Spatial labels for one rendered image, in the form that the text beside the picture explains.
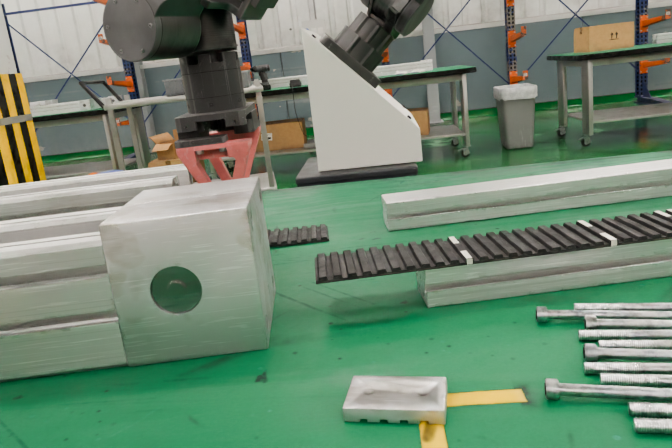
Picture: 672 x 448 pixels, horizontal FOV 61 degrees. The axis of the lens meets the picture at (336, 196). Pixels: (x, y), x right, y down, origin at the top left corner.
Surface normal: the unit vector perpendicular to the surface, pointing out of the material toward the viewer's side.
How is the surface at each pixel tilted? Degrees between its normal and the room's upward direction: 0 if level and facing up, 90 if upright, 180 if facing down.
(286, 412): 0
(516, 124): 94
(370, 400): 0
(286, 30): 90
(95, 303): 90
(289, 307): 0
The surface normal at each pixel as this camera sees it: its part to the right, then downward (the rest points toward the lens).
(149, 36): -0.42, 0.26
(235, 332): 0.05, 0.22
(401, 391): -0.11, -0.97
